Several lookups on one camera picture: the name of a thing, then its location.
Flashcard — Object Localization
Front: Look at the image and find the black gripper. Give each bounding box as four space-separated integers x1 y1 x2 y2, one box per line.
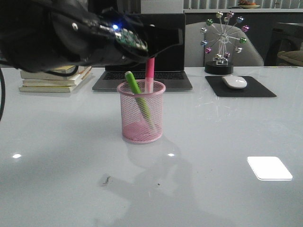
0 0 149 72

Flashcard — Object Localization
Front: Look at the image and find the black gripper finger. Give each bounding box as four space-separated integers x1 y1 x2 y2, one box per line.
146 25 184 58

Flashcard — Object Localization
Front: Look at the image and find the pink highlighter pen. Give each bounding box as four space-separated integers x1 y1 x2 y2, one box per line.
145 58 155 94

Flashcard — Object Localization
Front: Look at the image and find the green highlighter pen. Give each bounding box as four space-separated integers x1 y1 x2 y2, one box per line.
125 70 155 130

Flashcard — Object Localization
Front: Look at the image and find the pink mesh pen holder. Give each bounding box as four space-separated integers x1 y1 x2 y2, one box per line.
117 79 166 144

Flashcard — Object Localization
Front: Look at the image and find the grey open laptop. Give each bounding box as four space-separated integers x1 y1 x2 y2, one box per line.
92 13 192 92

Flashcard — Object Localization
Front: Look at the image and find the green circuit board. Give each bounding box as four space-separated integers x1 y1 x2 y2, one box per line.
114 27 148 52

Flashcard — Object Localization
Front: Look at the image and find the yellow top book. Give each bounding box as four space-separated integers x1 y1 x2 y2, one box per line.
20 66 85 80

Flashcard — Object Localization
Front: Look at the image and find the grey right armchair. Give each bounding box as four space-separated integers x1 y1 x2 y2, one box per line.
185 22 264 67

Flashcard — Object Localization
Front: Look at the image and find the middle cream book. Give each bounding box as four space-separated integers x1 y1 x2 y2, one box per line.
20 66 92 87

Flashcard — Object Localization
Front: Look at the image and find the cream book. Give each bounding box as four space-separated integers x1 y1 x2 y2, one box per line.
20 66 92 87
18 70 91 93

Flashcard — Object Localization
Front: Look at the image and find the bottom cream book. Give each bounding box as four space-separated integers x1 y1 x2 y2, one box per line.
18 70 91 93

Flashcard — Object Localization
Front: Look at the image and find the ferris wheel desk ornament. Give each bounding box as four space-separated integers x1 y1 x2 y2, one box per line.
200 10 250 75

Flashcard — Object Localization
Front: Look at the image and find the white computer mouse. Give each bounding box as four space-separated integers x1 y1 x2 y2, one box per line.
222 75 247 89

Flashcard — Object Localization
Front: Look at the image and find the fruit bowl on counter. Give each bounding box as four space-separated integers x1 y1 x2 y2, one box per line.
238 0 260 9

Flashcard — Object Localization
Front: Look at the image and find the black mouse pad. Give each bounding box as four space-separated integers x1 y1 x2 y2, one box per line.
205 76 276 97

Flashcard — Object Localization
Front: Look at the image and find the dark chair at right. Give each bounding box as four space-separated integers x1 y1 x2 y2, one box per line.
265 22 303 66

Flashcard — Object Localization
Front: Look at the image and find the black cable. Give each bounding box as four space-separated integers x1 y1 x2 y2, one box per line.
0 67 6 121

